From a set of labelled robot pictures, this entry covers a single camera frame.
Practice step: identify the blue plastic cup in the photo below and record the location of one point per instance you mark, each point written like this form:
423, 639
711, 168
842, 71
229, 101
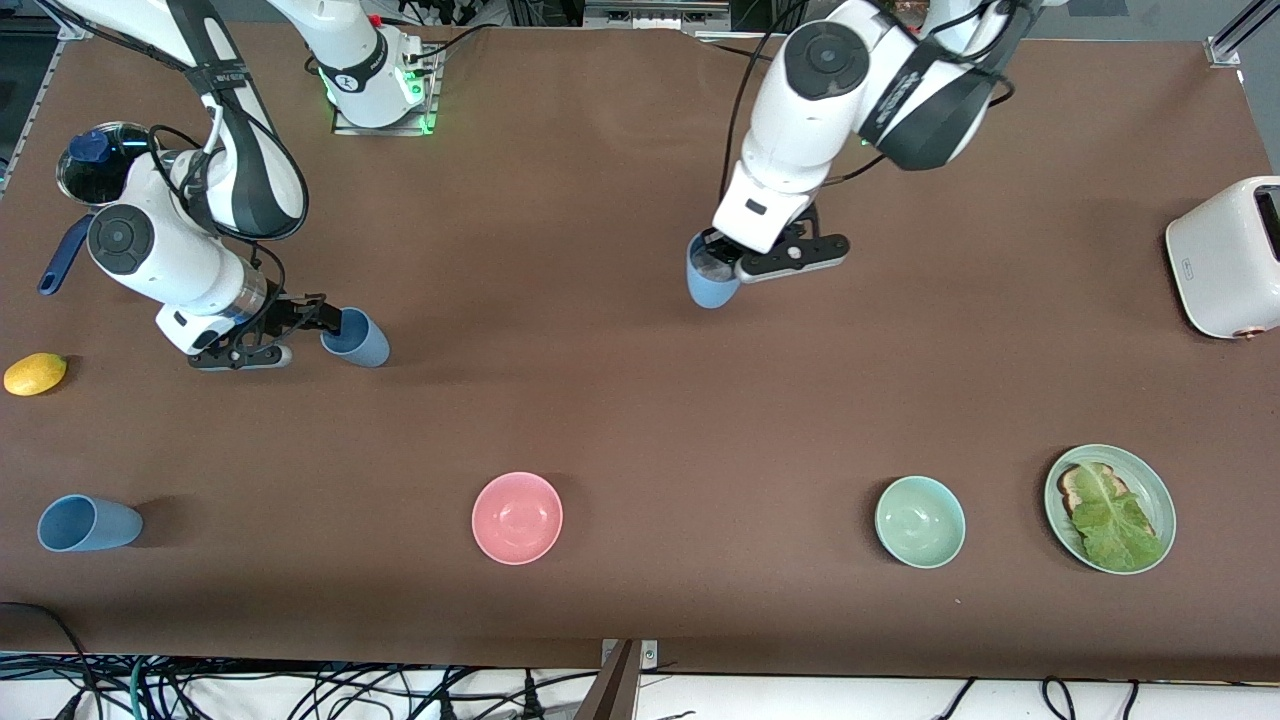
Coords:
368, 345
95, 525
710, 290

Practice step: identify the grey power strip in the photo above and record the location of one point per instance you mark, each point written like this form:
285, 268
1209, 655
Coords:
655, 12

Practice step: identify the green lettuce leaf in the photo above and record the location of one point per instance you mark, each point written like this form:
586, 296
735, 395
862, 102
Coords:
1115, 525

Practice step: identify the small metal table bracket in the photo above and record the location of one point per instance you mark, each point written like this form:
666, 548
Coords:
650, 655

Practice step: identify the yellow lemon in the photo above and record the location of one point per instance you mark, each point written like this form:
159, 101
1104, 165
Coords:
35, 374

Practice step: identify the toast slice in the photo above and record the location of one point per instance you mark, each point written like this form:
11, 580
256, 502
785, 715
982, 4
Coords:
1072, 487

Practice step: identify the aluminium frame profile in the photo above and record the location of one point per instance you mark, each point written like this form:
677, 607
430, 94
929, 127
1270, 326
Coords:
1235, 35

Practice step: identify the pale green bowl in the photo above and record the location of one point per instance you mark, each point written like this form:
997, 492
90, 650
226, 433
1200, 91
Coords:
920, 522

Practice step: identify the glass lid with blue knob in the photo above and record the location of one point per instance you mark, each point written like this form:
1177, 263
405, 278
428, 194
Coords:
100, 165

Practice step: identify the pale green plate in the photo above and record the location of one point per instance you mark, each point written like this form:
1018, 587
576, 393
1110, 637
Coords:
1160, 500

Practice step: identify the dark blue saucepan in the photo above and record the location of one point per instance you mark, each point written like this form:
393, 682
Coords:
62, 262

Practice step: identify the pink bowl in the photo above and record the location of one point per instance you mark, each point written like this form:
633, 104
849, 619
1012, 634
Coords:
517, 518

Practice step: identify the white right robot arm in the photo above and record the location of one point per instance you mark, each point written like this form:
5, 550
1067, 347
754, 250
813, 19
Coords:
180, 260

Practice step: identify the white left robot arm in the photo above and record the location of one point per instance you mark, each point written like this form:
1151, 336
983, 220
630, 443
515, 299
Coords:
830, 100

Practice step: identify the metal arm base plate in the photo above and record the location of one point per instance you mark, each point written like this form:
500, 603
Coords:
430, 100

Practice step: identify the dark slanted stand leg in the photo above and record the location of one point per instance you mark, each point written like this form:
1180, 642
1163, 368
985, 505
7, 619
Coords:
612, 690

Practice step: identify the white toaster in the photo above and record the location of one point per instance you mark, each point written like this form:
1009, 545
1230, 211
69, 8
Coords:
1225, 260

